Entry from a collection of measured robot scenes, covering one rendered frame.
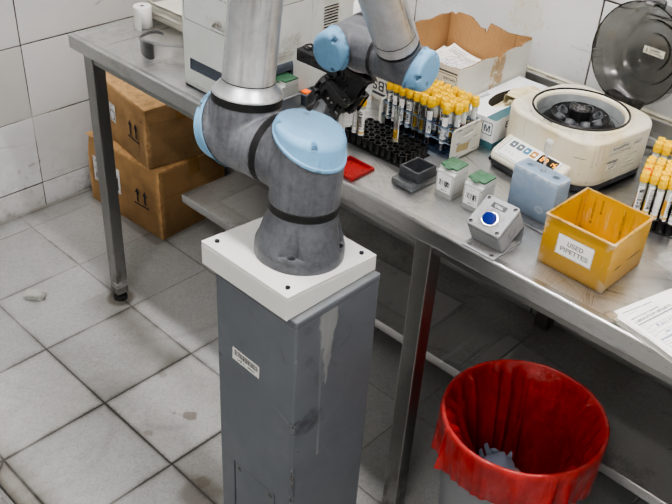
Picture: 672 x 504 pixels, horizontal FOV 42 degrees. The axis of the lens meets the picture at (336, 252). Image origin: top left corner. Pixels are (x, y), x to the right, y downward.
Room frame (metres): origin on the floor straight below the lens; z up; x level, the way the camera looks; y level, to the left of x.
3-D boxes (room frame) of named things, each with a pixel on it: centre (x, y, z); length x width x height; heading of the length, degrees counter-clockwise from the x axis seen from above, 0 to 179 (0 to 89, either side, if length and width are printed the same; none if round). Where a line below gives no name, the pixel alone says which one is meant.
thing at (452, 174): (1.47, -0.21, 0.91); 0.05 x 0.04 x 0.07; 138
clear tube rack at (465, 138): (1.70, -0.18, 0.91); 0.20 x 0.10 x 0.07; 48
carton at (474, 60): (1.91, -0.24, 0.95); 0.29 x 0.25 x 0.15; 138
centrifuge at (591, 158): (1.63, -0.47, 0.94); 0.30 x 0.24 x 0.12; 129
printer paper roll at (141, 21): (2.23, 0.56, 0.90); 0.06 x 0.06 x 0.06; 48
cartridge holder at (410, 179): (1.51, -0.15, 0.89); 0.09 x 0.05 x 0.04; 136
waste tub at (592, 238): (1.26, -0.44, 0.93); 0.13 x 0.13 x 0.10; 47
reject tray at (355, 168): (1.53, -0.02, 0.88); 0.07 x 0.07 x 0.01; 48
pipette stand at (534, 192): (1.40, -0.37, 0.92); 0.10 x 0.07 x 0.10; 43
